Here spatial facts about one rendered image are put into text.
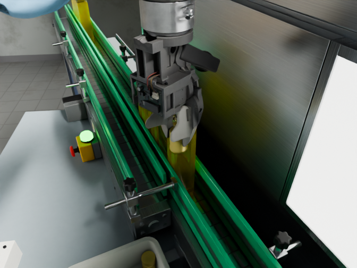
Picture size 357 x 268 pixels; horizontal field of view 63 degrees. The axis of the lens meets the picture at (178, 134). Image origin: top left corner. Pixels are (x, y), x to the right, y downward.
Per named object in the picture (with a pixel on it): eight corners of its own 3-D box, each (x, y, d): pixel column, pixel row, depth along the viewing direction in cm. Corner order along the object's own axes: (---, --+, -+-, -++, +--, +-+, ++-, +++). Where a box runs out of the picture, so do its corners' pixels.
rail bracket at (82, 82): (91, 103, 111) (84, 70, 103) (71, 107, 109) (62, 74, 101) (89, 98, 114) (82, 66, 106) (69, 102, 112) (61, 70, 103)
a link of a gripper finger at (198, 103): (177, 124, 51) (171, 77, 47) (184, 119, 52) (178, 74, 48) (198, 131, 48) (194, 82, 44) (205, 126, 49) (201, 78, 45)
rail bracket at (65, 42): (72, 59, 144) (66, 32, 136) (57, 61, 142) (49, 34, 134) (71, 56, 147) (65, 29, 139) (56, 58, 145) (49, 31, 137)
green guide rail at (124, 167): (139, 205, 71) (136, 183, 66) (135, 206, 71) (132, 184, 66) (57, 18, 197) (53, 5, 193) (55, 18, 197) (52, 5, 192)
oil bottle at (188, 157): (195, 187, 77) (198, 121, 64) (175, 194, 75) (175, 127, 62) (186, 173, 81) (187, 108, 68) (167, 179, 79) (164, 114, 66)
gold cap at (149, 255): (158, 261, 72) (157, 251, 69) (154, 275, 69) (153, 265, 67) (144, 258, 73) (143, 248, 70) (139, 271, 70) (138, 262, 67)
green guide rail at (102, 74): (167, 195, 74) (166, 173, 69) (163, 197, 73) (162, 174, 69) (68, 16, 200) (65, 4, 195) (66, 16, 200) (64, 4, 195)
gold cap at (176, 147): (177, 140, 59) (177, 122, 56) (191, 147, 57) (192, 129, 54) (166, 148, 56) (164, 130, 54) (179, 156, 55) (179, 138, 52)
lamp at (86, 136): (94, 141, 101) (93, 134, 99) (82, 144, 99) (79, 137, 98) (92, 134, 104) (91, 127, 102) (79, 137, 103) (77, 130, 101)
